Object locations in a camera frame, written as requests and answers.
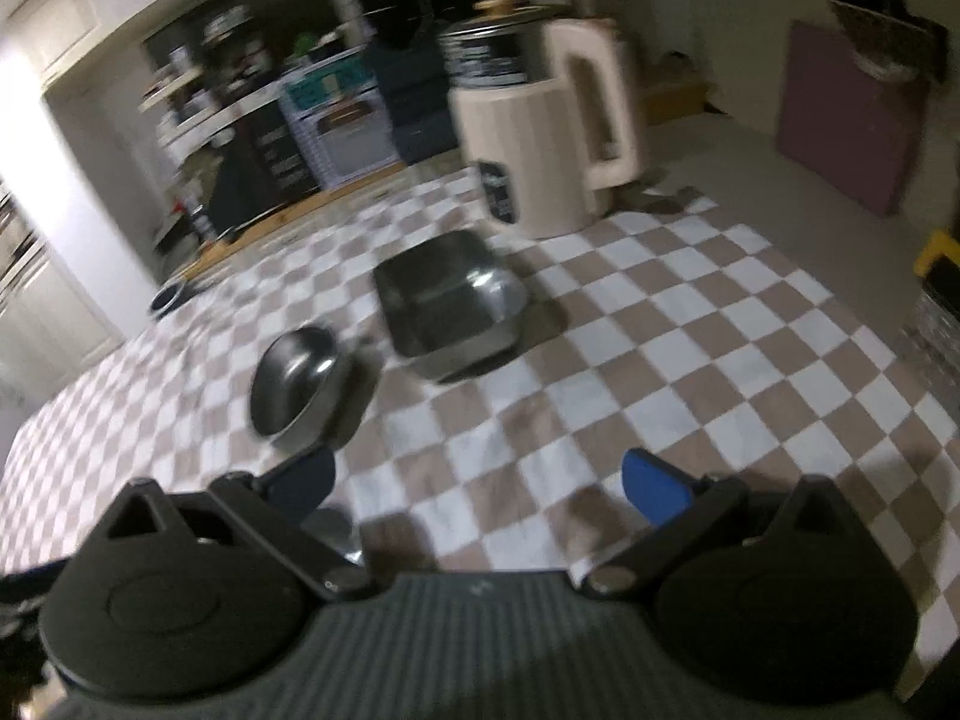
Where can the dark wicker basket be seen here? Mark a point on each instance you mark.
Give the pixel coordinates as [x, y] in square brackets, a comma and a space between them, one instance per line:
[877, 22]

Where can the dark round bin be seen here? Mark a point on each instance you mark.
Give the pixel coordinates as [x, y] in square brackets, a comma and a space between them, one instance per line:
[165, 298]

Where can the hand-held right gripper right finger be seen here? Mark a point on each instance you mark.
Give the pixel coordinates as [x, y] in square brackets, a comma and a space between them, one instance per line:
[656, 491]

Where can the white upper cabinet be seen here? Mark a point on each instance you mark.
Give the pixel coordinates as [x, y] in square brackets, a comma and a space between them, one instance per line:
[60, 30]

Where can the white kitchen cabinet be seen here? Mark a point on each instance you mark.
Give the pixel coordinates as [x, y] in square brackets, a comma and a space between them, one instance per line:
[52, 315]

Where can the wooden low cabinet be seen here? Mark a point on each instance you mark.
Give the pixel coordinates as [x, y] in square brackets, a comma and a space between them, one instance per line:
[300, 206]

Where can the cream electric kettle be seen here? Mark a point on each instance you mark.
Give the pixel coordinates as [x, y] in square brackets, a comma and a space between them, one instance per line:
[525, 157]

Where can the oval steel bowl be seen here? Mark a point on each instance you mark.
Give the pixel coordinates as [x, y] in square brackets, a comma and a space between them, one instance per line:
[292, 382]

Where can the black lettered board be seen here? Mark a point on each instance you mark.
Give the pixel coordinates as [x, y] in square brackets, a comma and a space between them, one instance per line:
[255, 172]

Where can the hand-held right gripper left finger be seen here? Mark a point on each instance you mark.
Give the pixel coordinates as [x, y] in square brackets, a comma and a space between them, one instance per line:
[304, 476]

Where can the rectangular steel tray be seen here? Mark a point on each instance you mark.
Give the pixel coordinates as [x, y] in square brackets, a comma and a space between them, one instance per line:
[427, 300]

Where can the toy oven with teal sign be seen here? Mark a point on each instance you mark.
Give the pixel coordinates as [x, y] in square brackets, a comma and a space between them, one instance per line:
[345, 127]

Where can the checkered tablecloth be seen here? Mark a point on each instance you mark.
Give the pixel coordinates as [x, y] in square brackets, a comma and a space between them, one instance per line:
[675, 360]

